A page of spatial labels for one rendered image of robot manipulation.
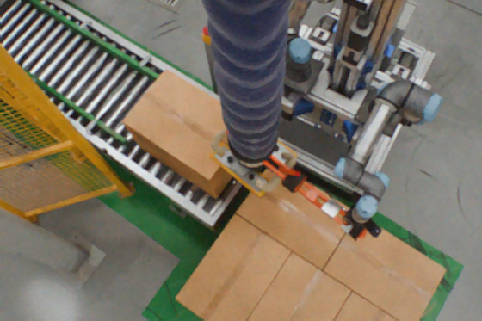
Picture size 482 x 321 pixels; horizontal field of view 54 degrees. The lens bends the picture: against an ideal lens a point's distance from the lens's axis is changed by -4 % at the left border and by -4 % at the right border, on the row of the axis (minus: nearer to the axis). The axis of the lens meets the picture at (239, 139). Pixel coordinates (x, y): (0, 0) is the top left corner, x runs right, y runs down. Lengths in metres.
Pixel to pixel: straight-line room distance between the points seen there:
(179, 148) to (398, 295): 1.47
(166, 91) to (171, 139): 0.29
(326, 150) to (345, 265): 0.88
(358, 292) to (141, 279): 1.47
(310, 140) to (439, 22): 1.62
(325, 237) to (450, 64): 1.93
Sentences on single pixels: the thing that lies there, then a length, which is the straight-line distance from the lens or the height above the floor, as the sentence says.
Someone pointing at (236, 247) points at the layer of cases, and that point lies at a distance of 2.88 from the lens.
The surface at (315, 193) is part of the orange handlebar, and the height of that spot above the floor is 1.20.
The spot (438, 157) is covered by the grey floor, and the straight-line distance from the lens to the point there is 3.81.
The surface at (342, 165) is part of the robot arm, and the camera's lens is 1.98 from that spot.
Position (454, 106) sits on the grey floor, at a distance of 4.02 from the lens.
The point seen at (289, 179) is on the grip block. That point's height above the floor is 1.21.
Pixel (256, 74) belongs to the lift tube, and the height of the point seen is 2.11.
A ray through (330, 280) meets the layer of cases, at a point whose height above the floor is 0.54.
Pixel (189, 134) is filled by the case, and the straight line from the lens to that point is 2.65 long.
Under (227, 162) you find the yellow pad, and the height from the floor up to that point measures 1.09.
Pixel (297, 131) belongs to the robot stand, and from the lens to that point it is 3.44.
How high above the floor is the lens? 3.38
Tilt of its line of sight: 69 degrees down
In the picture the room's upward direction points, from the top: 7 degrees counter-clockwise
